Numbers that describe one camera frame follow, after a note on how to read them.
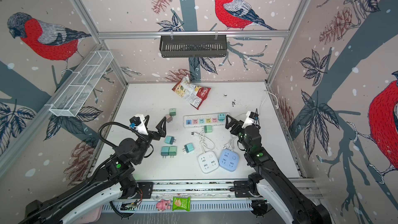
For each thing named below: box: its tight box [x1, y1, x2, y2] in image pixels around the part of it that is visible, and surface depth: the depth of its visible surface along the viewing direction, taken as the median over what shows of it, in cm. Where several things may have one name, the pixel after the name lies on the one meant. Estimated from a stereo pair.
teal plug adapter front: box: [160, 146, 170, 159], surface depth 86 cm
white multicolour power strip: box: [183, 112, 230, 129], surface depth 97 cm
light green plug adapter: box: [201, 124, 213, 134], surface depth 96 cm
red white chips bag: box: [172, 74, 212, 110], surface depth 110 cm
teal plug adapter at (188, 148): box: [182, 142, 195, 153], surface depth 87 cm
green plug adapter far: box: [168, 107, 177, 117], surface depth 106 cm
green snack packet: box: [172, 196, 192, 212], surface depth 71 cm
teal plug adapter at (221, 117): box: [218, 113, 226, 122], surface depth 97 cm
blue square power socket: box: [218, 148, 240, 172], surface depth 82 cm
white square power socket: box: [197, 150, 220, 174], surface depth 81 cm
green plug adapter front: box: [168, 145, 178, 159], surface depth 87 cm
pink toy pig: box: [155, 199, 172, 212], surface depth 70 cm
